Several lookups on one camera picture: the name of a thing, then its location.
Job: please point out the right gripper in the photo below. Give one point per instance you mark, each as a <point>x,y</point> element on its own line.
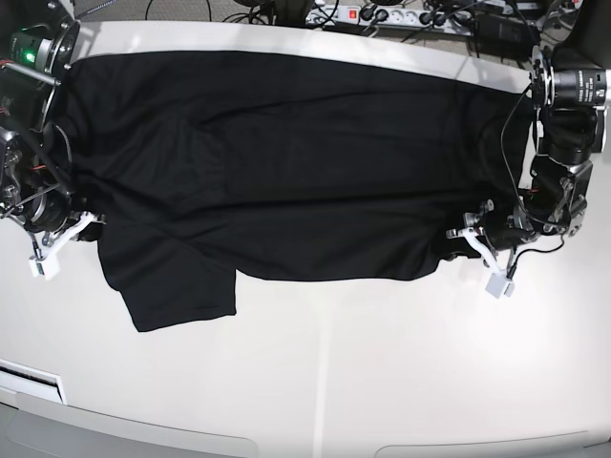
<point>49,217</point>

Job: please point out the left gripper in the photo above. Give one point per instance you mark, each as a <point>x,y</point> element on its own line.
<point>499,225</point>

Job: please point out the black t-shirt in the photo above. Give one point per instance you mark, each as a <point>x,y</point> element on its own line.
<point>284,168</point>

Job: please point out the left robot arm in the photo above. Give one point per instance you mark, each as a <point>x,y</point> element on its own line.
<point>534,149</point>

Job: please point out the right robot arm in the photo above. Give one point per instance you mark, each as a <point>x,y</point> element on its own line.
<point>37,45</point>

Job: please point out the black power adapter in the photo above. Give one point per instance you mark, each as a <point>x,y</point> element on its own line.
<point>505,35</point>

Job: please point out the white power strip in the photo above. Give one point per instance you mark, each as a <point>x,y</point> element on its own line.
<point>376,18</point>

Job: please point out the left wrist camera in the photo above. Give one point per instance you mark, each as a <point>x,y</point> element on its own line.
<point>499,285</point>

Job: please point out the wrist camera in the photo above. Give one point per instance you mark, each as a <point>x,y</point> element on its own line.
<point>499,285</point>
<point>47,267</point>

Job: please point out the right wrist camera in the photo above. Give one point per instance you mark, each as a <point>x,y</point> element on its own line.
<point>47,267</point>

